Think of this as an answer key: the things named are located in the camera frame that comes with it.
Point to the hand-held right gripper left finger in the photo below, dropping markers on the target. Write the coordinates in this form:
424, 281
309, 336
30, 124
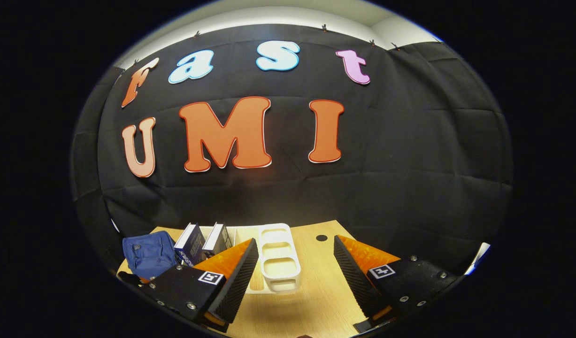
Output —
236, 286

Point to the white spine book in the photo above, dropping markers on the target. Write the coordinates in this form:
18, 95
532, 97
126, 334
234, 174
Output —
217, 240

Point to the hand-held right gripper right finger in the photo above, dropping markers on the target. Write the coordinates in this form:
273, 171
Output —
356, 281

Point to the black desk grommet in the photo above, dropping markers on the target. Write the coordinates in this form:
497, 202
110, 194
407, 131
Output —
321, 238

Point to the white bookshelf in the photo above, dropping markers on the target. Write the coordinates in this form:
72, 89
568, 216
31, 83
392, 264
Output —
278, 263

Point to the blue cover book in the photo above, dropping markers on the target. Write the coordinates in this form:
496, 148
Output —
190, 246

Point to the blue schoolbag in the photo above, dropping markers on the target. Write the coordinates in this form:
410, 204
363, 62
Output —
149, 253

